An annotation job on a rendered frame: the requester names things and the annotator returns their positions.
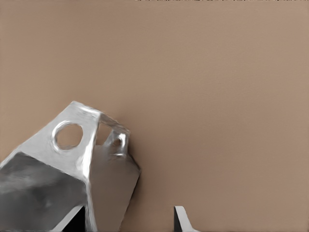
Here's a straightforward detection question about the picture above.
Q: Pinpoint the silver frame foot bracket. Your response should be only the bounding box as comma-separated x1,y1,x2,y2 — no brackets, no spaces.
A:
0,100,142,232

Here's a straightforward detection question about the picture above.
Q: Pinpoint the silver frame post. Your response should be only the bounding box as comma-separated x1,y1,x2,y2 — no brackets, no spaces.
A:
0,152,94,232

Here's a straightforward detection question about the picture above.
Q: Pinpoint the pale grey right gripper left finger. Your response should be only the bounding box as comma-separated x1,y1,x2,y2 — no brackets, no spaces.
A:
51,205,87,232

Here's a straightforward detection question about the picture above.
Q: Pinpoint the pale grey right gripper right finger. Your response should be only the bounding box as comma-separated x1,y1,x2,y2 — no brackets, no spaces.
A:
174,205,201,232

